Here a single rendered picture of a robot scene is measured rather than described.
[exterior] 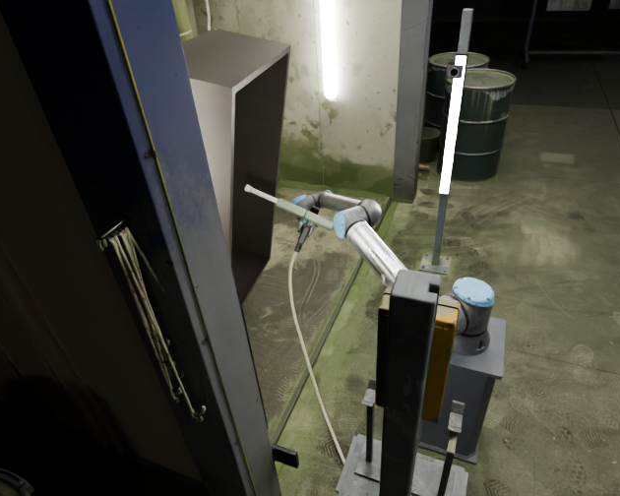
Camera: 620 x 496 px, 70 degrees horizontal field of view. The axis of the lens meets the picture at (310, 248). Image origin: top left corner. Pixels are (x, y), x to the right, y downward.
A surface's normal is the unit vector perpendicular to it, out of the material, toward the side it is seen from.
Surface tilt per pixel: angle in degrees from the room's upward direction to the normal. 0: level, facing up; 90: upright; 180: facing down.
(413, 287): 0
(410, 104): 90
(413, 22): 90
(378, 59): 90
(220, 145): 90
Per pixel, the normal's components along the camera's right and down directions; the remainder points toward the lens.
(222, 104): -0.28, 0.58
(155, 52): 0.93, 0.17
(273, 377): -0.07, -0.80
